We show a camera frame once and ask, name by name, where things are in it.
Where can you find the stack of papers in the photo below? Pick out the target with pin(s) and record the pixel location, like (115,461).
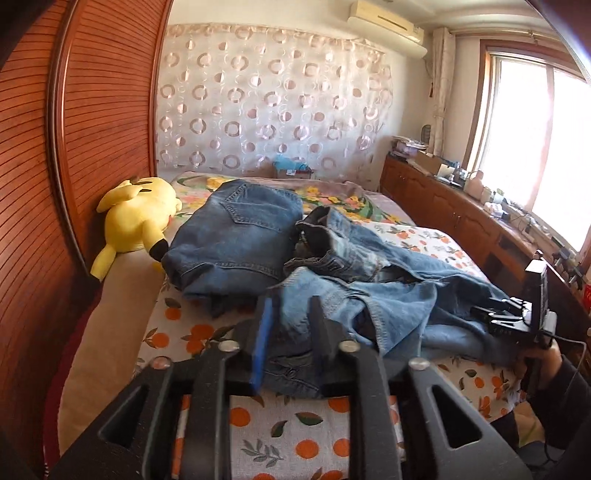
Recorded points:
(408,145)

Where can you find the open cardboard box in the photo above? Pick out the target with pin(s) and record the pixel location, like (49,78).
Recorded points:
(429,162)

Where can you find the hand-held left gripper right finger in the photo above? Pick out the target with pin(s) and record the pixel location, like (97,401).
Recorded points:
(323,341)

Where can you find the red can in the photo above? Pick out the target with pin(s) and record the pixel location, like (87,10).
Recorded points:
(587,295)

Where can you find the blue plush cloth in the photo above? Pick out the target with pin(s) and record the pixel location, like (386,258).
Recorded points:
(288,162)

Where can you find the person's right hand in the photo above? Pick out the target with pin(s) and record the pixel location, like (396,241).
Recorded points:
(548,364)

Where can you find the wooden sideboard cabinet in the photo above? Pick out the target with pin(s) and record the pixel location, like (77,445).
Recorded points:
(438,203)

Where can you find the yellow plush toy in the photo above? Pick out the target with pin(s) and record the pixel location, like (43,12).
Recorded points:
(134,217)

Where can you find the orange-print white bedsheet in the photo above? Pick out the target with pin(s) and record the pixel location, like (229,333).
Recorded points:
(286,438)

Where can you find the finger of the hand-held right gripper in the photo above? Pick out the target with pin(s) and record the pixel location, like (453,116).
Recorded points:
(496,308)
(505,328)

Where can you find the red bed base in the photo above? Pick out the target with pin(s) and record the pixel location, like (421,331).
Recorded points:
(51,424)

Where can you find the beige floral quilt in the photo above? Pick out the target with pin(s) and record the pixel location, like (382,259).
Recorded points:
(531,417)

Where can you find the white air conditioner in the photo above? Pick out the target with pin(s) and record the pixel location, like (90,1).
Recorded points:
(388,32)

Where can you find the white bottle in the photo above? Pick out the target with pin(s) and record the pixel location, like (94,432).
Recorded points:
(474,183)

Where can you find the wood-framed window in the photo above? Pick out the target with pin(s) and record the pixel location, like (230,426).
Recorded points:
(521,138)

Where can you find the small dark fan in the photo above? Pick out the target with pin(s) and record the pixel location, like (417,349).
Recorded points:
(427,134)

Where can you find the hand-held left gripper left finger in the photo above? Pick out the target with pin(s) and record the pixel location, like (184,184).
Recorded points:
(259,355)

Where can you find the floral blanket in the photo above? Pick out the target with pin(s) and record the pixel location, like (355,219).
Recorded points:
(351,203)

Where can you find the floral window curtain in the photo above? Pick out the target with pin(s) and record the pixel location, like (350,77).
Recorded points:
(443,92)

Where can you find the beige mattress pad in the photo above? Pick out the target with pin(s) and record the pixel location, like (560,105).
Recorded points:
(106,332)

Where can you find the folded dark blue jeans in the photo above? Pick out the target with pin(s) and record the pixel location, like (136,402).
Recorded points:
(231,230)

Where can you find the circle-patterned sheer curtain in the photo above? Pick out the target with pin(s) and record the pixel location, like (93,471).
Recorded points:
(277,92)

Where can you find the person's dark clothing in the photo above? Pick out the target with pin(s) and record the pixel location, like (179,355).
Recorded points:
(512,434)

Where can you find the wooden headboard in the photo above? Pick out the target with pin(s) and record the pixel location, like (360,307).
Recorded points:
(101,115)

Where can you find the light blue jeans pants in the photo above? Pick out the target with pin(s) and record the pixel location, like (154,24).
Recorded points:
(392,295)

